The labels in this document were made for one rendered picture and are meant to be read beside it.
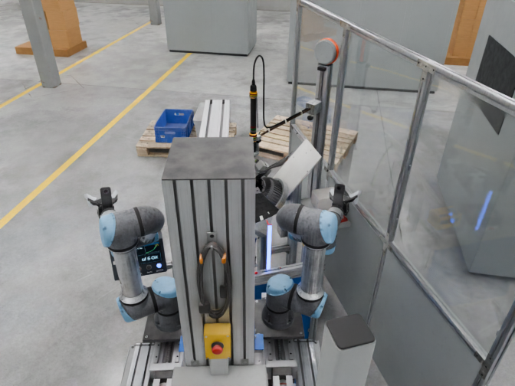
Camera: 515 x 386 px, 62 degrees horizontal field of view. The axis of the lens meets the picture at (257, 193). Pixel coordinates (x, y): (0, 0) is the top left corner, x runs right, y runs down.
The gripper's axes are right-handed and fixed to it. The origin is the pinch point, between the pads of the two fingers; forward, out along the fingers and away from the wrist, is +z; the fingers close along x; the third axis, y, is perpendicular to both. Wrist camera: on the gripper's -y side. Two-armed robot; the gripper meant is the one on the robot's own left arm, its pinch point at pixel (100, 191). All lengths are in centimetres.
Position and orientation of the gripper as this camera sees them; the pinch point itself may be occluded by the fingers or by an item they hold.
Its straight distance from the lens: 223.8
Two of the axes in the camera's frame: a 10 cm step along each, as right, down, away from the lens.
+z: -4.7, -4.9, 7.4
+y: -1.3, 8.6, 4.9
